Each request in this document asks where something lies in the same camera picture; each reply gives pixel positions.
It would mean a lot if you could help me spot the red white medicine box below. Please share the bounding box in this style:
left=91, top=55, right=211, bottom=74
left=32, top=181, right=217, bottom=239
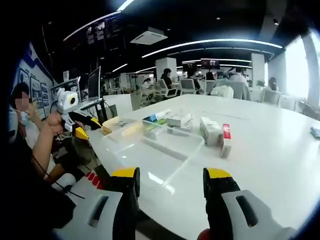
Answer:
left=219, top=122, right=234, bottom=159

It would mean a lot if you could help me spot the clear plastic storage tray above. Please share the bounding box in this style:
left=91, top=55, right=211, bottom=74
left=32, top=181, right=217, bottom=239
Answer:
left=100, top=118, right=206, bottom=184

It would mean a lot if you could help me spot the long ceiling light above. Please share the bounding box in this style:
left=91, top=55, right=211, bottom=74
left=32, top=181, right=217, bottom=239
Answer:
left=141, top=38, right=285, bottom=59

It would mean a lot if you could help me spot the yellow medicine box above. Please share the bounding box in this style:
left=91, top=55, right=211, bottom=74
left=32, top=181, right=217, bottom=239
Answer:
left=101, top=117, right=144, bottom=138

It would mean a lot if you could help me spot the blue green medicine box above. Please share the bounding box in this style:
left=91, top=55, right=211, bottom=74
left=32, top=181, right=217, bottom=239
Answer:
left=141, top=109, right=174, bottom=126

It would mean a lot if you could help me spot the person's right hand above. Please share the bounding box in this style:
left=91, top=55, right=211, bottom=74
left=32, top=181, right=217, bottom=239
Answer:
left=198, top=227, right=214, bottom=240

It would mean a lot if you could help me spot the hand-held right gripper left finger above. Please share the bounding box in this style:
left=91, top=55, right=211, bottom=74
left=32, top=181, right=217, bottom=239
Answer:
left=53, top=166, right=141, bottom=240

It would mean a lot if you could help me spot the computer monitor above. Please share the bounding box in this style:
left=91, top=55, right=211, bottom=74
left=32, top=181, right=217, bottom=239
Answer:
left=86, top=65, right=103, bottom=101

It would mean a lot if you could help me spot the light blue face mask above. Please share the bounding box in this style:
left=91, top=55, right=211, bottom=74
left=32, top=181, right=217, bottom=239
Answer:
left=18, top=111, right=31, bottom=133

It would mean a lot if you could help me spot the small grey medicine box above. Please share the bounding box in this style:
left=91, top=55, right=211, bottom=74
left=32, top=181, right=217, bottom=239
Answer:
left=166, top=126, right=192, bottom=138

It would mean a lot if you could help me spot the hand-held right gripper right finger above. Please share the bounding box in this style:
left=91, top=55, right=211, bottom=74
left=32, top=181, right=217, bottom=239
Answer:
left=202, top=167, right=299, bottom=240

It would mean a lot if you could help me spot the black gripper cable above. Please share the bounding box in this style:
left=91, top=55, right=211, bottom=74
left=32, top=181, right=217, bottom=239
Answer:
left=31, top=129, right=87, bottom=201

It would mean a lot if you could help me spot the white green medicine box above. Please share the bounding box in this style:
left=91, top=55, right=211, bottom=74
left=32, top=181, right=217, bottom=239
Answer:
left=199, top=116, right=224, bottom=147

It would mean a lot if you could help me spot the white orange medicine box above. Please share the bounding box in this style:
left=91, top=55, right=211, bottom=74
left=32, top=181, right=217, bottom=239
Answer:
left=165, top=111, right=194, bottom=131

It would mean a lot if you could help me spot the wall poster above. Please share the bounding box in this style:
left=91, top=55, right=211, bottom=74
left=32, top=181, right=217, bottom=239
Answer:
left=17, top=67, right=51, bottom=111

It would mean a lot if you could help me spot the person's head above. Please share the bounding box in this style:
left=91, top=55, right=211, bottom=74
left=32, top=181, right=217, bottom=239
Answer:
left=10, top=81, right=31, bottom=113

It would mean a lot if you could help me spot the white office chair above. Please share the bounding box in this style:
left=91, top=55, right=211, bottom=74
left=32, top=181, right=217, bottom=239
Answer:
left=157, top=78, right=182, bottom=98
left=261, top=88, right=282, bottom=107
left=179, top=78, right=199, bottom=96

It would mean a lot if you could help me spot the person's left hand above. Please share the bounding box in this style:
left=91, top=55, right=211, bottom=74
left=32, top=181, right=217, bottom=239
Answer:
left=45, top=112, right=65, bottom=135

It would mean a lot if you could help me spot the person's dark clothing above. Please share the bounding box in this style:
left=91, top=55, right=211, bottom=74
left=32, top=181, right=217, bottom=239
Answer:
left=0, top=129, right=77, bottom=240

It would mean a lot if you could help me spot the hanging display screen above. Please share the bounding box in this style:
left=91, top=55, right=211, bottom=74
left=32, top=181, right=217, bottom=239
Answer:
left=200, top=58, right=221, bottom=71

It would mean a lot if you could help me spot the ceiling air conditioner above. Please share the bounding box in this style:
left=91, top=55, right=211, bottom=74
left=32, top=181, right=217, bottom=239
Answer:
left=129, top=26, right=169, bottom=46

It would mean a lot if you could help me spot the blue object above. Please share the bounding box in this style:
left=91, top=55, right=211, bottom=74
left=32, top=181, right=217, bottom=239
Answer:
left=309, top=125, right=320, bottom=140

